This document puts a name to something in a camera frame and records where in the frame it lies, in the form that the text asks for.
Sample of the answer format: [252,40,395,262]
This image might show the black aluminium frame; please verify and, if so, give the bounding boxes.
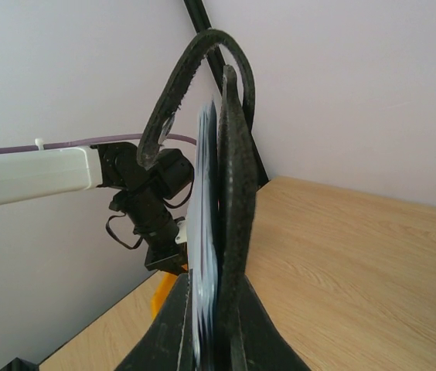
[0,0,271,371]

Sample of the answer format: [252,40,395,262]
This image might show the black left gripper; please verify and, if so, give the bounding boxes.
[145,243,188,275]

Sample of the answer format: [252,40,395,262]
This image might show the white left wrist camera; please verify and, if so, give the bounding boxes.
[175,217,188,244]

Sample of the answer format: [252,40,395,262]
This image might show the small yellow plastic bin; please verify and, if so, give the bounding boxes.
[151,272,178,320]

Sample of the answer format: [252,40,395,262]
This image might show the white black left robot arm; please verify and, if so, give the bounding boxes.
[0,142,194,275]

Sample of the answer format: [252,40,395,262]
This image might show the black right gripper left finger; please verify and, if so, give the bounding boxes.
[116,274,191,371]

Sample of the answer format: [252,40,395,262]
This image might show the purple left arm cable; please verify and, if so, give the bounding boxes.
[0,133,199,158]

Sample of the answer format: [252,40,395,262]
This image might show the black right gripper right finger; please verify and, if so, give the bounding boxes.
[217,276,309,370]

